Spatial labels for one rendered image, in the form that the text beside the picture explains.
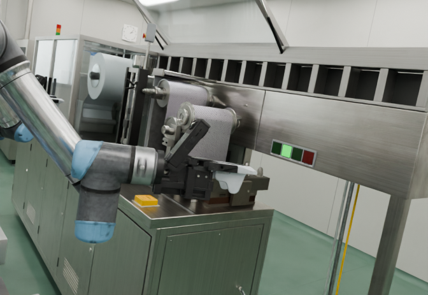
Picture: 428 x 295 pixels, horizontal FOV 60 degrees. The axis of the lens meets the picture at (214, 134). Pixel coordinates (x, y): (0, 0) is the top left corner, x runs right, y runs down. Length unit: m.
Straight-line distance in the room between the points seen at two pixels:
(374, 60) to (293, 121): 0.42
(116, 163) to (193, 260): 0.94
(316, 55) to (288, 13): 3.46
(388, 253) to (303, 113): 0.65
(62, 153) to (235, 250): 1.06
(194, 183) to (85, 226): 0.22
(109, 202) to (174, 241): 0.77
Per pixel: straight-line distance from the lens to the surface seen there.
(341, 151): 1.53
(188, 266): 1.58
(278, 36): 1.79
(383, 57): 1.50
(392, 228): 1.63
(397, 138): 1.43
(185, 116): 1.68
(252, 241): 1.77
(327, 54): 1.63
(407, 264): 4.05
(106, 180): 0.72
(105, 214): 0.74
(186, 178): 0.73
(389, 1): 4.34
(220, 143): 1.79
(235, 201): 1.65
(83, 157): 0.71
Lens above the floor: 1.38
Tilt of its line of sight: 6 degrees down
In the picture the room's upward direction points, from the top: 10 degrees clockwise
